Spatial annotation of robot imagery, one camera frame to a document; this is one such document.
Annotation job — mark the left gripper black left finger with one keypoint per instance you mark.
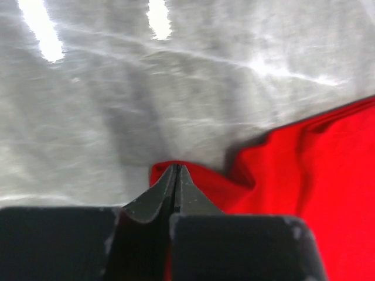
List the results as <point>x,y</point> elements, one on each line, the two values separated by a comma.
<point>145,208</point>

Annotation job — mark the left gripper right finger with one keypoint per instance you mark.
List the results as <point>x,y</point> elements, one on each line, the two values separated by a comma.
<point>189,199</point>

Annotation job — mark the bright red t-shirt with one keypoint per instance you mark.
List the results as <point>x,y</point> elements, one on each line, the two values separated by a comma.
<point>320,169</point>

